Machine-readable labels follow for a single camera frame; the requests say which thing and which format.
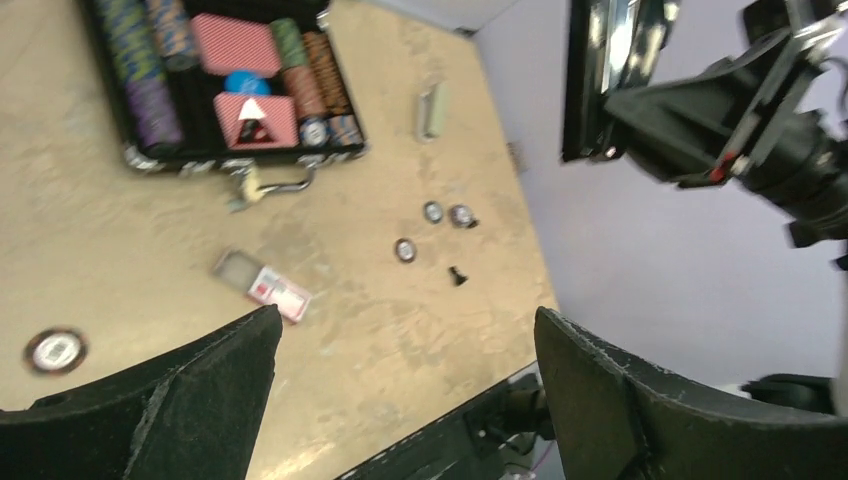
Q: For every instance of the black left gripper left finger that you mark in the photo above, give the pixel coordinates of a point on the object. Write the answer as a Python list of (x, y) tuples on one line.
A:
[(191, 413)]

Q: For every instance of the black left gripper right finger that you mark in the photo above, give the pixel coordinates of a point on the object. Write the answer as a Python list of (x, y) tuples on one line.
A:
[(618, 416)]

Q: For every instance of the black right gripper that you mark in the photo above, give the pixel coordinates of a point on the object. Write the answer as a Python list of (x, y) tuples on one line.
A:
[(737, 118)]

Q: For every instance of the pale green stapler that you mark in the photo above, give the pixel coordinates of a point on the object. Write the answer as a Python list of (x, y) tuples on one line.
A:
[(432, 112)]

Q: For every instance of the black stapler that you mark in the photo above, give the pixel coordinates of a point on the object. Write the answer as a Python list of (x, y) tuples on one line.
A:
[(612, 46)]

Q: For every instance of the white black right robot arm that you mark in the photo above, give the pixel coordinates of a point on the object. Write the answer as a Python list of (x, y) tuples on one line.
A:
[(815, 199)]

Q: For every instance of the left poker chip on table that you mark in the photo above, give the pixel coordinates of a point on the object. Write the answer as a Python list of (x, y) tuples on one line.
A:
[(55, 351)]

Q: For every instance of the small black screw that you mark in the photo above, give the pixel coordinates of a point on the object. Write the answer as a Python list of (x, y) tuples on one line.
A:
[(457, 277)]

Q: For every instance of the right poker chip on table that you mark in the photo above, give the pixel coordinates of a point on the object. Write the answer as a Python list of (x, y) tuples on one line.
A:
[(405, 250)]

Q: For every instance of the blue poker chip on table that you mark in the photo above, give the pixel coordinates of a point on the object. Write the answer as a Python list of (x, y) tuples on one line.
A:
[(433, 212)]

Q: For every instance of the purple chip stack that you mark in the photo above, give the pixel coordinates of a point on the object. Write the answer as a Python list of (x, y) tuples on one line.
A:
[(157, 123)]

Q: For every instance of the pink card deck lower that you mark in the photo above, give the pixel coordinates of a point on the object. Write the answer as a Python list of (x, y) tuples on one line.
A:
[(257, 122)]

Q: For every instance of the pink card deck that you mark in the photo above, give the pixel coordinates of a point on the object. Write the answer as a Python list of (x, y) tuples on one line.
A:
[(226, 45), (257, 122)]

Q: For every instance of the black poker chip case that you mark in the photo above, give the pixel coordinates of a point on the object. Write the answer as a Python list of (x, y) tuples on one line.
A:
[(193, 92)]

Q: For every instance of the orange chip stack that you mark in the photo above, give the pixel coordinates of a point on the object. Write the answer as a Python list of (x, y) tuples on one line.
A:
[(310, 109)]

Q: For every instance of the blue dealer button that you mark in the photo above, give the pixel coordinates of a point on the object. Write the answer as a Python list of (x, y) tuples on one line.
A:
[(246, 82)]

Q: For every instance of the brown chip stack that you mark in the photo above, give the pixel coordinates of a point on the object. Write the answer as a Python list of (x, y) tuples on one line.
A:
[(343, 127)]

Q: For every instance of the pink card deck upper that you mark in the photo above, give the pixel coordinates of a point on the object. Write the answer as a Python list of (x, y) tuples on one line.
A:
[(226, 45)]

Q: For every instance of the green chip stack right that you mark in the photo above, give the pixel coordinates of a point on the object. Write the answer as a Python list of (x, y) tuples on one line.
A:
[(289, 43)]

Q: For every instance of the green chip stack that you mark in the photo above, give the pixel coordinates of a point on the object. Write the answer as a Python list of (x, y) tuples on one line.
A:
[(130, 41), (289, 43)]

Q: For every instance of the grey chip stack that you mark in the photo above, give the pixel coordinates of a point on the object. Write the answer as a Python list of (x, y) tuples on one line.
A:
[(173, 34)]

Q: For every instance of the green chip stack left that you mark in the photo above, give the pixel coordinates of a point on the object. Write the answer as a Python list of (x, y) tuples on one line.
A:
[(130, 41)]

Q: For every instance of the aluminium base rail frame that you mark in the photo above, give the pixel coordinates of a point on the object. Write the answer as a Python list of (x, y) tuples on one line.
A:
[(491, 436)]

